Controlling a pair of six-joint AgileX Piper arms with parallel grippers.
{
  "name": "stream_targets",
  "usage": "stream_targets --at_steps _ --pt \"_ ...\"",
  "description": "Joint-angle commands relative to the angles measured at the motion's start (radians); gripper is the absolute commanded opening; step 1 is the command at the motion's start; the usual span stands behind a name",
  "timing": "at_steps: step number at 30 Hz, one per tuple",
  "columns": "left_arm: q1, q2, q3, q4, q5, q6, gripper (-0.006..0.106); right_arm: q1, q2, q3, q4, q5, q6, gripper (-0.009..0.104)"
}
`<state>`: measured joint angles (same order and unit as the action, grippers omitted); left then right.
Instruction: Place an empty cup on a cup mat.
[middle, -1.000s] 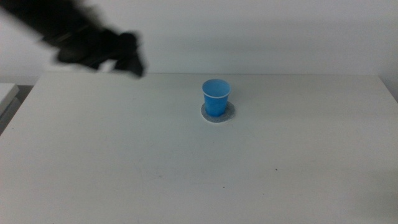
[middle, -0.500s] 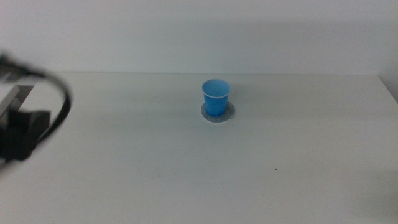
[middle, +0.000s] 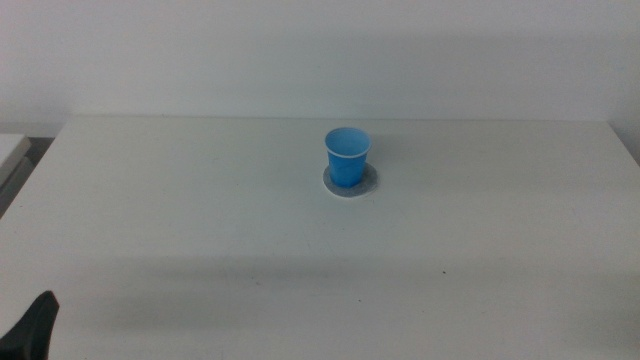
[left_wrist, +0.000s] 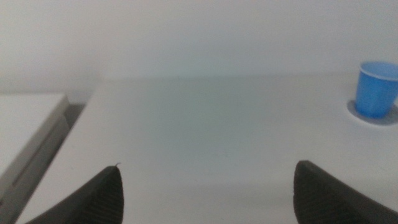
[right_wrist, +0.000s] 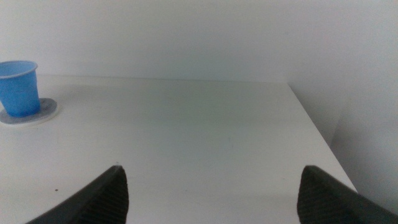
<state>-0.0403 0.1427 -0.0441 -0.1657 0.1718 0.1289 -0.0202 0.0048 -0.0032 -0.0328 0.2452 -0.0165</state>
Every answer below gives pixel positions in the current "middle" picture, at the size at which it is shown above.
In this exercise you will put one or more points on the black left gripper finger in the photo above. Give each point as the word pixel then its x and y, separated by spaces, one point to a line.
pixel 31 332

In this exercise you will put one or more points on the round grey felt cup mat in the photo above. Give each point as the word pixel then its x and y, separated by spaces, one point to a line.
pixel 369 181

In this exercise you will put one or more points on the blue plastic cup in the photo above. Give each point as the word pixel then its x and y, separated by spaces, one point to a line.
pixel 346 165

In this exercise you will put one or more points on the white side table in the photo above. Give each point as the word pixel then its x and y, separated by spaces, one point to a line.
pixel 9 150

